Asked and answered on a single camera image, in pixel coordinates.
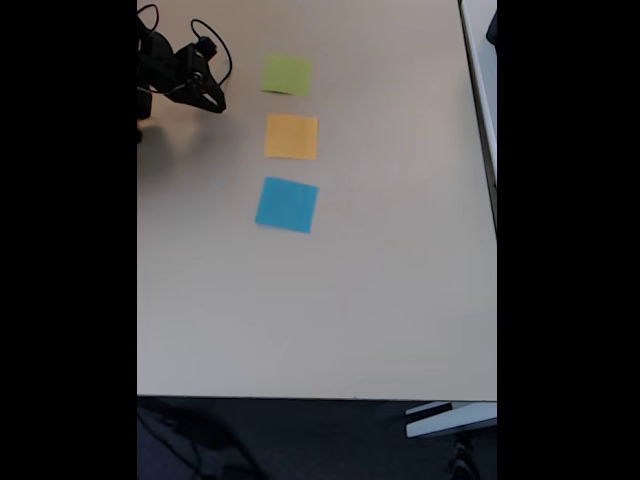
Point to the green paper square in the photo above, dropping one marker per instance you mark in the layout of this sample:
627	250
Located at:
287	75

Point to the orange paper square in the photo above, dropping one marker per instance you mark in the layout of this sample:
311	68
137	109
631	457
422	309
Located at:
291	136

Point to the light blue paper square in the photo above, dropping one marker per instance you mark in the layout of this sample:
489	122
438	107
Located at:
286	205

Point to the white side table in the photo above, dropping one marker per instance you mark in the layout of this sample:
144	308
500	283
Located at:
480	75

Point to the dark blue object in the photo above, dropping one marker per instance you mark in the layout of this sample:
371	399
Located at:
493	30

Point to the white table leg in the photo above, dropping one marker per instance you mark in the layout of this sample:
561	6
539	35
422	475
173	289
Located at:
450	422

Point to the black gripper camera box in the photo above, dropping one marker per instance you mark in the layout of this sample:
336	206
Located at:
206	47

